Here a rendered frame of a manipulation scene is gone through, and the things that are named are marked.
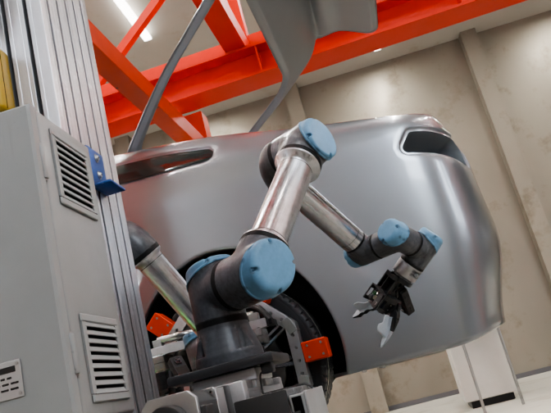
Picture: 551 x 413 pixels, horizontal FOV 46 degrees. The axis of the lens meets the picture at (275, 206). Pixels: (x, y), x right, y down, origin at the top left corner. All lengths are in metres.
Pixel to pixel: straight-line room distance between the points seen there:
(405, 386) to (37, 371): 11.46
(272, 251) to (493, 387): 7.48
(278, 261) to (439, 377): 11.02
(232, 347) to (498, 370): 7.44
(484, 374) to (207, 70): 5.33
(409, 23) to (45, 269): 4.18
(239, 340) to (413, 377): 10.92
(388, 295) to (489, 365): 6.83
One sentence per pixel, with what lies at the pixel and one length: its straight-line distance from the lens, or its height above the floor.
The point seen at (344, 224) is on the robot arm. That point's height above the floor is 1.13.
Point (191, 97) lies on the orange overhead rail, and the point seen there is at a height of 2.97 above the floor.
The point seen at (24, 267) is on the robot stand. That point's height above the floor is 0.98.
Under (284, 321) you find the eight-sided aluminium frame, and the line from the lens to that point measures 2.33.
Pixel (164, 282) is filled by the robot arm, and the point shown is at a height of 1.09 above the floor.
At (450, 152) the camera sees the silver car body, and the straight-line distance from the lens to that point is 2.73.
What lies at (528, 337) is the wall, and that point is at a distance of 12.50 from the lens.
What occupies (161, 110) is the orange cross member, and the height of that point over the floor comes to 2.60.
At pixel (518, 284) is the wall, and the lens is 12.56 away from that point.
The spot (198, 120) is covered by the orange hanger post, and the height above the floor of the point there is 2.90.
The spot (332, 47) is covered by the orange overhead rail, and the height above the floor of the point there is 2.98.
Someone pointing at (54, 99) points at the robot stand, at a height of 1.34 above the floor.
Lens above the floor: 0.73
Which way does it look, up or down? 16 degrees up
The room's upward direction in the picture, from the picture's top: 14 degrees counter-clockwise
